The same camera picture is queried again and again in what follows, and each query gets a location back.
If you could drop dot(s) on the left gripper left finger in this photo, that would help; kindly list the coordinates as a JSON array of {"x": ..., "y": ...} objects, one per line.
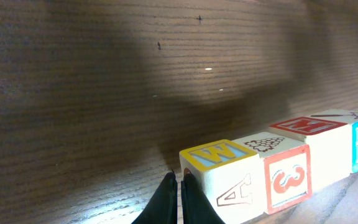
[{"x": 162, "y": 206}]

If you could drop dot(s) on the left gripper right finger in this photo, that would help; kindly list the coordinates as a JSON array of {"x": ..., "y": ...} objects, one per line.
[{"x": 196, "y": 207}]

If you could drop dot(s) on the wooden block teal side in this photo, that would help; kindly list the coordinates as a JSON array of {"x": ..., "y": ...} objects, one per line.
[{"x": 231, "y": 177}]

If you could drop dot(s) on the wooden block red number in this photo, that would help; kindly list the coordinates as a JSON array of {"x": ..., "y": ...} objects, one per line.
[{"x": 287, "y": 168}]

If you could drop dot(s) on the wooden block green letter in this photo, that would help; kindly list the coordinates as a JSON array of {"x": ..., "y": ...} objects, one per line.
[{"x": 330, "y": 147}]

